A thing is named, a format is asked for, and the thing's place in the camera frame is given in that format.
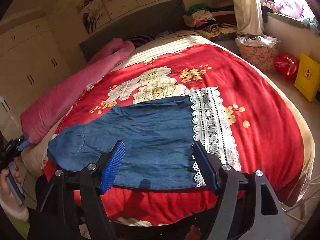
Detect blue denim pants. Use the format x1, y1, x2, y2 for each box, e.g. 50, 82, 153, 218
47, 96, 197, 191

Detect left hand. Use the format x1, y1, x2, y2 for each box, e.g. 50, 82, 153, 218
1, 161, 25, 207

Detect pink rolled blanket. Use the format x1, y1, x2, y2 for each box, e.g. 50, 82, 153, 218
21, 38, 135, 145

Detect white drying rack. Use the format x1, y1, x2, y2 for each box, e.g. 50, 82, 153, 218
281, 176, 319, 238

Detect cream wardrobe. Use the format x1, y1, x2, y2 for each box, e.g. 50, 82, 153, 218
1, 17, 71, 140

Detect red floral bedspread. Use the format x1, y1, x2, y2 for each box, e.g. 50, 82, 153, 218
41, 42, 307, 227

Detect yellow paper bag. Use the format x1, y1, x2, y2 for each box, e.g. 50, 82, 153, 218
294, 53, 319, 102

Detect red plastic bag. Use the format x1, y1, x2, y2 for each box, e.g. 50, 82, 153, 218
274, 53, 299, 82

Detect floral laundry basket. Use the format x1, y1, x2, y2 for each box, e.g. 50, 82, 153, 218
235, 35, 279, 72

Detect striped pillow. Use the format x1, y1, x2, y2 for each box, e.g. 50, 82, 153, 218
128, 35, 155, 48

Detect stack of folded clothes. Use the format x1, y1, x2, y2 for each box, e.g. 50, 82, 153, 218
183, 3, 238, 42

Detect cream curtain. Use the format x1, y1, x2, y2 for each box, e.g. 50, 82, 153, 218
233, 0, 264, 36

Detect clothes on window sill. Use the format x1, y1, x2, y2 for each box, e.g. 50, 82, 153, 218
261, 0, 319, 36

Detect grey headboard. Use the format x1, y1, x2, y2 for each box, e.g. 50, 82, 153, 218
79, 0, 186, 62

